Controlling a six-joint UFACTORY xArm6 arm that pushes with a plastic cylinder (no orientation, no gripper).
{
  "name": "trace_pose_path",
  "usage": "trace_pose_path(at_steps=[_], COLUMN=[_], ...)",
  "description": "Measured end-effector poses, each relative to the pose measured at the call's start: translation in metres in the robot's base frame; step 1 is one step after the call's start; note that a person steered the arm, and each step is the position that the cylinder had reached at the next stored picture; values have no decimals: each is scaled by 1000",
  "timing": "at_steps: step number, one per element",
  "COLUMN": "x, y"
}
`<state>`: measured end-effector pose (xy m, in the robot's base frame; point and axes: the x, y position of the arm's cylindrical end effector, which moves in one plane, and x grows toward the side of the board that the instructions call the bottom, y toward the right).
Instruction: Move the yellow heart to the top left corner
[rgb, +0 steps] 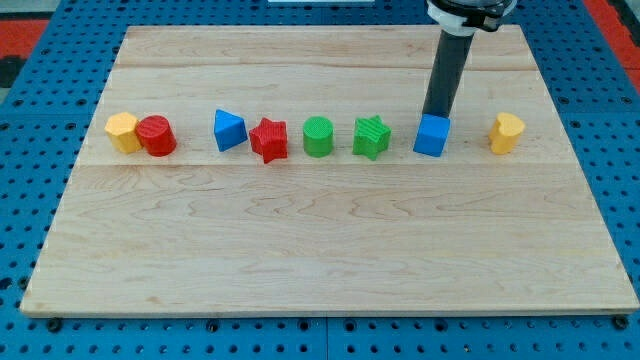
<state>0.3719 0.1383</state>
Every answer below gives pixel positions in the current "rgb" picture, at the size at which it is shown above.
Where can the wooden board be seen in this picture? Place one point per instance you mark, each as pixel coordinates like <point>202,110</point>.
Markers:
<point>201,233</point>

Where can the blue cube block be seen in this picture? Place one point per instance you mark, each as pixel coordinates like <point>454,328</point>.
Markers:
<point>432,135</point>

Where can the yellow hexagon block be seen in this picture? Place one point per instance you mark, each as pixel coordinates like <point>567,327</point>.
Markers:
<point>121,130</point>

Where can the robot arm flange white black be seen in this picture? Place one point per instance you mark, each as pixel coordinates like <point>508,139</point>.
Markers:
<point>463,18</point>

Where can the red cylinder block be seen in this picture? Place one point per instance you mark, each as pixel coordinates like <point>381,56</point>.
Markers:
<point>156,136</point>

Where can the green cylinder block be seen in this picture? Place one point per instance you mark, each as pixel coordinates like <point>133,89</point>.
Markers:
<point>318,134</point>

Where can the green star block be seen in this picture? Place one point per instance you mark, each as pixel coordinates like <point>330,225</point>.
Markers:
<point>371,137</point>

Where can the yellow heart block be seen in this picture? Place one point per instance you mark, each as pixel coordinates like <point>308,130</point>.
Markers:
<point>505,133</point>

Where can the blue triangle block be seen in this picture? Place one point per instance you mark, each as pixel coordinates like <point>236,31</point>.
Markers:
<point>229,130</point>

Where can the red star block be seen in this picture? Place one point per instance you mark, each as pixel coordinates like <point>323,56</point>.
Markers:
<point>269,139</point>

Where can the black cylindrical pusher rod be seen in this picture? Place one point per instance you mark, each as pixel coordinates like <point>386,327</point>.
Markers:
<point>451,55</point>

